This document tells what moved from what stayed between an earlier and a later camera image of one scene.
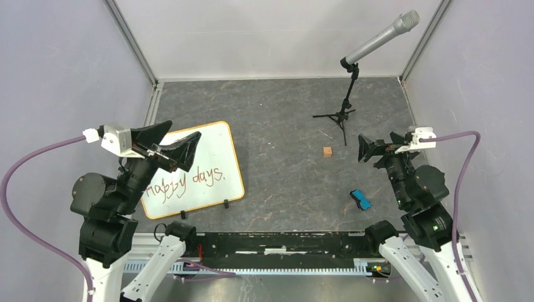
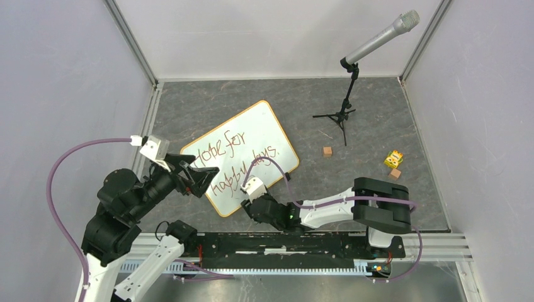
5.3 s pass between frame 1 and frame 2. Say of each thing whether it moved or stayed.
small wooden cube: stayed
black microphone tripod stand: stayed
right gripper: moved
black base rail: stayed
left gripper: moved
